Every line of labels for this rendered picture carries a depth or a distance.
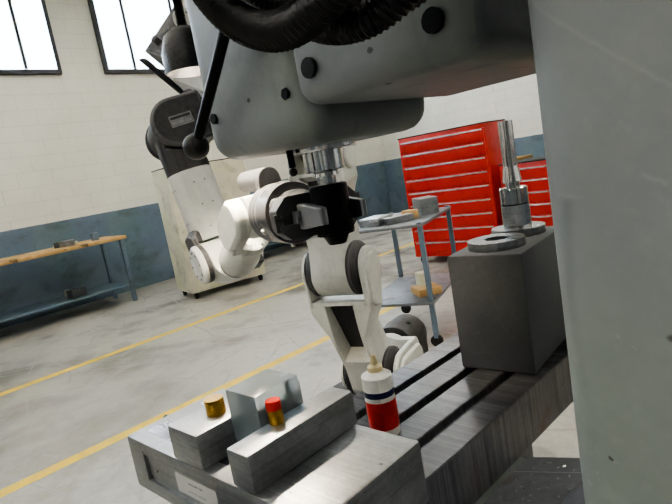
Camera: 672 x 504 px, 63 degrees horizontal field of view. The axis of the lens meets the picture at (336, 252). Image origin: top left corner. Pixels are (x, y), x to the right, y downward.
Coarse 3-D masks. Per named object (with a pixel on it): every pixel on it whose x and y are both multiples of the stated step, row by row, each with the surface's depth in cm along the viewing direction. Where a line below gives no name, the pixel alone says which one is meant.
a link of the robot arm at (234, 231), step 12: (228, 204) 83; (240, 204) 83; (228, 216) 84; (240, 216) 82; (228, 228) 85; (240, 228) 82; (228, 240) 87; (240, 240) 84; (252, 240) 93; (264, 240) 94; (240, 252) 90; (252, 252) 93
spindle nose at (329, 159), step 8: (312, 152) 64; (320, 152) 63; (328, 152) 64; (336, 152) 64; (304, 160) 65; (312, 160) 64; (320, 160) 64; (328, 160) 64; (336, 160) 64; (312, 168) 64; (320, 168) 64; (328, 168) 64; (336, 168) 64
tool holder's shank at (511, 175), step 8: (504, 128) 91; (512, 128) 91; (504, 136) 91; (512, 136) 91; (504, 144) 91; (512, 144) 91; (504, 152) 91; (512, 152) 91; (504, 160) 92; (512, 160) 91; (504, 168) 92; (512, 168) 91; (504, 176) 92; (512, 176) 91; (520, 176) 92; (512, 184) 92
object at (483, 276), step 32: (544, 224) 92; (448, 256) 86; (480, 256) 82; (512, 256) 79; (544, 256) 86; (480, 288) 84; (512, 288) 80; (544, 288) 86; (480, 320) 85; (512, 320) 82; (544, 320) 85; (480, 352) 86; (512, 352) 83; (544, 352) 85
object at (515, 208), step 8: (504, 200) 92; (512, 200) 91; (520, 200) 91; (528, 200) 92; (504, 208) 93; (512, 208) 92; (520, 208) 91; (528, 208) 92; (504, 216) 93; (512, 216) 92; (520, 216) 92; (528, 216) 92; (504, 224) 94; (512, 224) 92; (520, 224) 92; (528, 224) 92
